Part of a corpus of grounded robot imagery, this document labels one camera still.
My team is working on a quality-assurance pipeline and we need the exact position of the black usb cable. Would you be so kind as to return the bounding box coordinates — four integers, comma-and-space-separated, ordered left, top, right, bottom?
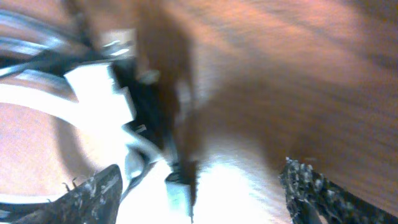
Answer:
0, 9, 200, 223

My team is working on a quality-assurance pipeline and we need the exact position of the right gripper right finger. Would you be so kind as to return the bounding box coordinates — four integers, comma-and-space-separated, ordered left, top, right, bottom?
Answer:
279, 157, 397, 224

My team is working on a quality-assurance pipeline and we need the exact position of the white usb cable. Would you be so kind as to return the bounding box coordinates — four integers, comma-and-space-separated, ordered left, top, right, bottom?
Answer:
0, 29, 195, 218

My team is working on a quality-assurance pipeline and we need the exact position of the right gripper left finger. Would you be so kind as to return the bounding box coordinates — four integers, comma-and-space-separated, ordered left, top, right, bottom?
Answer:
12, 164, 123, 224

